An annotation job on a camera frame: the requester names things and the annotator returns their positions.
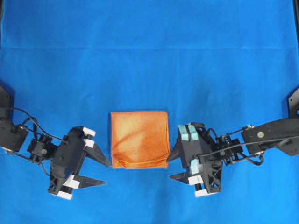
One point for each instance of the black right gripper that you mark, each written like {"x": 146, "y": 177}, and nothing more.
{"x": 195, "y": 148}

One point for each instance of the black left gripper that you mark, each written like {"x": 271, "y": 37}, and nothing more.
{"x": 68, "y": 159}

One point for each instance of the orange towel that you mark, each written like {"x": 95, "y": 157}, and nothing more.
{"x": 139, "y": 139}

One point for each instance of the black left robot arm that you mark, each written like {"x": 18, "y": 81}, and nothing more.
{"x": 23, "y": 139}

